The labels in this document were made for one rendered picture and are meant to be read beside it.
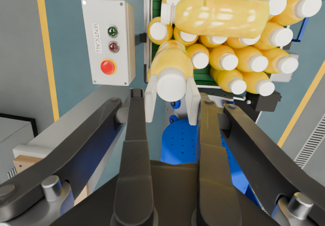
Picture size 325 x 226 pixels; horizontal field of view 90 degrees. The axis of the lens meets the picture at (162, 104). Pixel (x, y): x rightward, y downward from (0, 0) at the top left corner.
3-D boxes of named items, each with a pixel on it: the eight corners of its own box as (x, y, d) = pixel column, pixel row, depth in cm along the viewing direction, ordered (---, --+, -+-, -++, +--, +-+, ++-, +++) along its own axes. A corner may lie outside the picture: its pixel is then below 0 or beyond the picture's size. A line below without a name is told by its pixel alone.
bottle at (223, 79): (213, 82, 63) (228, 101, 46) (206, 66, 61) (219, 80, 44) (230, 73, 61) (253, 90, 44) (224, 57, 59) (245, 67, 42)
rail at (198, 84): (149, 82, 59) (148, 84, 56) (149, 80, 59) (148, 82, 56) (261, 88, 58) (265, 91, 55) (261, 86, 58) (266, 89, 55)
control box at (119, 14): (105, 75, 54) (92, 84, 44) (98, 4, 45) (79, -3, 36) (136, 76, 53) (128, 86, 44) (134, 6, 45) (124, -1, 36)
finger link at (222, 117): (202, 113, 13) (240, 115, 13) (195, 91, 18) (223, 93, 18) (200, 128, 14) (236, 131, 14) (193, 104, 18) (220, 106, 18)
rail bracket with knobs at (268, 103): (237, 99, 66) (248, 111, 56) (242, 82, 63) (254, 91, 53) (262, 100, 65) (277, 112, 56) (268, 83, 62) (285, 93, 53)
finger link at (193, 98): (193, 96, 14) (201, 97, 14) (187, 76, 21) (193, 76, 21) (189, 125, 16) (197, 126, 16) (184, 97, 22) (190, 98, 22)
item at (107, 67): (102, 73, 43) (100, 74, 42) (101, 59, 42) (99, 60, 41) (116, 74, 43) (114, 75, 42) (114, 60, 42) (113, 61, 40)
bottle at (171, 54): (171, 75, 41) (170, 115, 24) (150, 54, 39) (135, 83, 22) (193, 55, 38) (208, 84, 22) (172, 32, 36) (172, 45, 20)
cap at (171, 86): (170, 101, 23) (170, 107, 22) (151, 82, 22) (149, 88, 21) (191, 83, 22) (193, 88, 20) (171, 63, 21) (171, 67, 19)
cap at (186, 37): (181, 42, 40) (181, 43, 39) (179, 25, 39) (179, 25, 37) (197, 39, 40) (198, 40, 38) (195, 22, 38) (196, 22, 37)
